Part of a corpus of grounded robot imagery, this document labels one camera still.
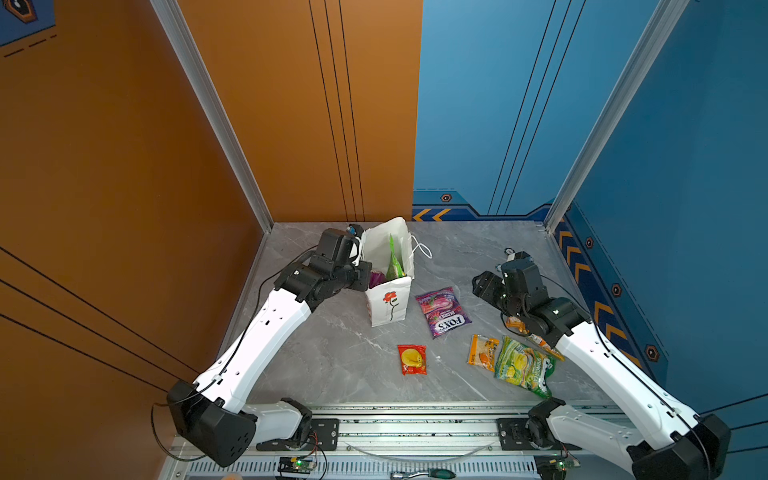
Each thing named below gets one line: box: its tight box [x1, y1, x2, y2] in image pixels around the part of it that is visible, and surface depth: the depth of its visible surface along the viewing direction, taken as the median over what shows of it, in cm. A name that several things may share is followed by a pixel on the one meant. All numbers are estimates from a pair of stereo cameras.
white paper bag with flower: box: [363, 216, 433, 328], surface depth 82 cm
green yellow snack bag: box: [494, 336, 557, 399], surface depth 83 cm
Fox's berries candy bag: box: [415, 287, 473, 339], surface depth 93 cm
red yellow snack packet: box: [398, 344, 428, 376], surface depth 85 cm
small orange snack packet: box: [467, 334, 501, 373], surface depth 87 cm
